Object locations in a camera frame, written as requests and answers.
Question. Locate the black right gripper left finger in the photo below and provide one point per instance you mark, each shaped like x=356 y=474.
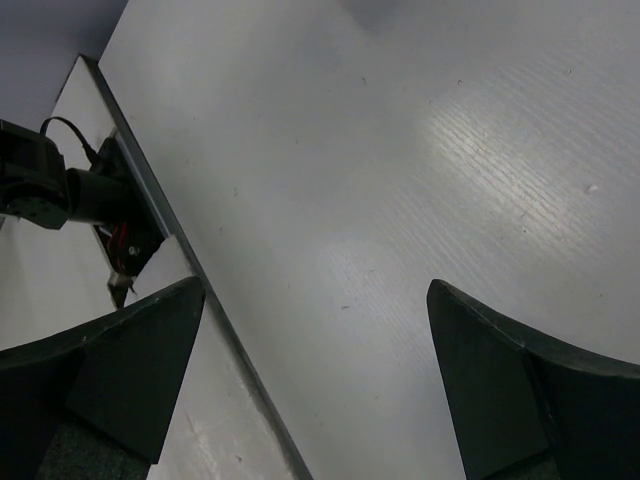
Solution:
x=96 y=401

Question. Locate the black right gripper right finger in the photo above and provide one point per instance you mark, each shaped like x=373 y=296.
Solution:
x=526 y=405

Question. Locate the white front cover board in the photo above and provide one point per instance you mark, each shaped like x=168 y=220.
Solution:
x=224 y=425

